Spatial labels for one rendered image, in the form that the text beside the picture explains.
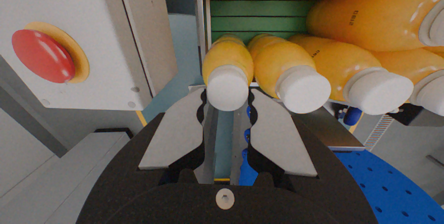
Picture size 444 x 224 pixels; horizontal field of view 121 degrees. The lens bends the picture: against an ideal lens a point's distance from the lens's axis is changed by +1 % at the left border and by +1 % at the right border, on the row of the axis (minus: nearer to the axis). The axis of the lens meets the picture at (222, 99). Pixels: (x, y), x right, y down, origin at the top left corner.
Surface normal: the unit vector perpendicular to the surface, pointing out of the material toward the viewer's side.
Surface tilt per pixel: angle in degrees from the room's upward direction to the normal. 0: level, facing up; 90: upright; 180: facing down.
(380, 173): 90
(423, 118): 0
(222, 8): 0
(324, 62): 78
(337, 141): 90
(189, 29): 0
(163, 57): 90
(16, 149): 90
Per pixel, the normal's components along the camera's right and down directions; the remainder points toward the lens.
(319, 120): 0.00, -0.85
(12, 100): 0.95, 0.07
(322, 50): -0.74, -0.59
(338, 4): -0.91, -0.38
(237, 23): -0.04, 0.52
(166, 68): 1.00, 0.02
